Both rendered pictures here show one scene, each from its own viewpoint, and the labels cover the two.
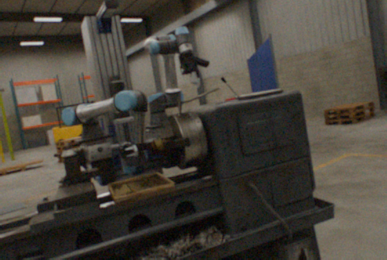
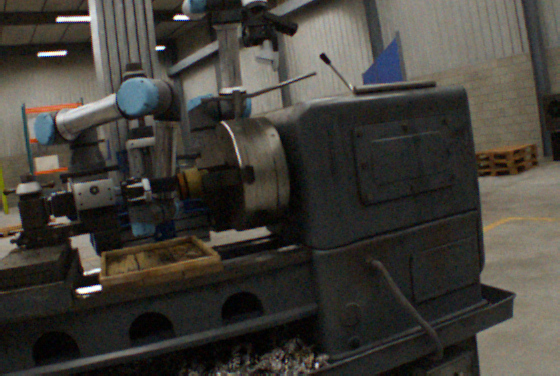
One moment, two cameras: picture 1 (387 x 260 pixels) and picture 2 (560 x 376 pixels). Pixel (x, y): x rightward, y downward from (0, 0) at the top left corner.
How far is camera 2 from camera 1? 0.44 m
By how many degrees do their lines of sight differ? 0
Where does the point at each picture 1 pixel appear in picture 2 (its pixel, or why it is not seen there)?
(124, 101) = (134, 96)
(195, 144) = (266, 180)
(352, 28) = (506, 40)
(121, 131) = (137, 162)
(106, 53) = (120, 26)
